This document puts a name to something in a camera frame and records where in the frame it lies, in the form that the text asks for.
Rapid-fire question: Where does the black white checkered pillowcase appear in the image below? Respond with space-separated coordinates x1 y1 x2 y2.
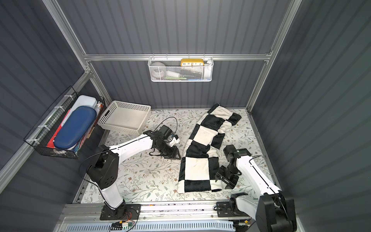
177 103 242 194

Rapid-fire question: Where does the white perforated plastic basket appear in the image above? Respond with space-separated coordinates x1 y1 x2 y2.
98 101 151 136

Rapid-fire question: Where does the white tape roll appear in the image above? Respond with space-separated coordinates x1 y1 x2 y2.
149 62 167 79

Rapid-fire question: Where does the yellow clock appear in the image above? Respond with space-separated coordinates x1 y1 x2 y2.
180 58 204 67

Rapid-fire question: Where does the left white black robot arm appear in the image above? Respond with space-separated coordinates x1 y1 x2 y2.
86 125 181 210

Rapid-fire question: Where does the white flat plastic box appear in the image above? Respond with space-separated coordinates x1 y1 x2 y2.
60 95 97 127

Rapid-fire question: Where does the white ventilated front panel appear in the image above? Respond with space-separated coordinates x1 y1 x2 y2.
62 220 236 232

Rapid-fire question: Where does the small electronics board with wires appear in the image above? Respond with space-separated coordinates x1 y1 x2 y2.
108 221 136 232

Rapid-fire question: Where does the white mesh hanging basket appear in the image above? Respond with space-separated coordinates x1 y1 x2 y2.
147 57 214 82

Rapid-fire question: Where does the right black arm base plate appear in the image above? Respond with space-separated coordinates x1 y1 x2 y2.
214 202 249 218

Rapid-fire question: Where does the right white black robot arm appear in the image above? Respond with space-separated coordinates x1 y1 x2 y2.
214 145 297 232

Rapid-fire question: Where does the blue oval zip case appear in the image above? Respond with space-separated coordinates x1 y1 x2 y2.
54 106 97 149

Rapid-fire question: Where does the red flat folder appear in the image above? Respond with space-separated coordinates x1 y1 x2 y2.
46 109 71 148

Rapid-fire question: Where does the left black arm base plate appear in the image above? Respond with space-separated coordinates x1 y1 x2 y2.
100 204 141 221

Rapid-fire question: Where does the black wire wall basket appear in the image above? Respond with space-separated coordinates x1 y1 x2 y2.
24 86 106 159

